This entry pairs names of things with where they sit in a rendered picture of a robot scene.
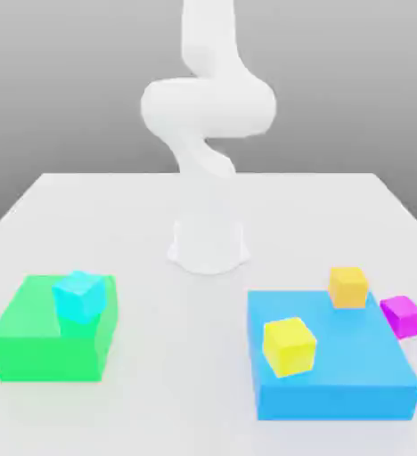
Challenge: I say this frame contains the small cyan cube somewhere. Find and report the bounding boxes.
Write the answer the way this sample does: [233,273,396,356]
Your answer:
[51,269,109,325]

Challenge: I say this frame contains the small yellow cube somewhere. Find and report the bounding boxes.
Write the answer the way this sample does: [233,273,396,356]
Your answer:
[262,316,317,379]

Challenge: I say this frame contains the large green box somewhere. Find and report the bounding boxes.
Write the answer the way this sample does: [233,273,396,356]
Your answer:
[0,274,119,384]

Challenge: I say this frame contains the large blue box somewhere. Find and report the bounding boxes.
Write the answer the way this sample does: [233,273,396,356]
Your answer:
[247,289,417,422]

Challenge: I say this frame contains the small magenta cube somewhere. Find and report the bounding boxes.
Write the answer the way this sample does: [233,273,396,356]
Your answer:
[379,295,417,340]

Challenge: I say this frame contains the small orange cube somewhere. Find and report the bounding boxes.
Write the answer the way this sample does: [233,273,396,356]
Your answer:
[328,266,369,310]

